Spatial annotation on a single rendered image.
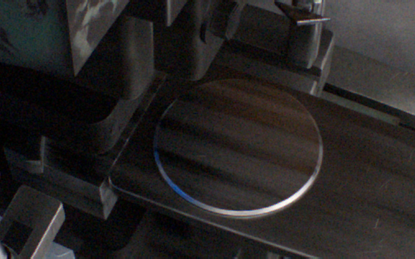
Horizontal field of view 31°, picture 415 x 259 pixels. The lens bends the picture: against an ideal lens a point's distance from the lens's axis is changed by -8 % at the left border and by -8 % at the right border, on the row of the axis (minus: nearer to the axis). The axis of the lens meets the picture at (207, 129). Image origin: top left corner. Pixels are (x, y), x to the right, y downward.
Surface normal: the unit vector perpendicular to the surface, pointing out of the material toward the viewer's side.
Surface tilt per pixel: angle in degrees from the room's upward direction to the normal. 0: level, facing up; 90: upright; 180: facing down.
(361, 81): 0
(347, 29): 0
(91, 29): 90
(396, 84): 0
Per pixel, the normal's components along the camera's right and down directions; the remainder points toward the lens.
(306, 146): 0.02, -0.62
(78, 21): 0.92, 0.32
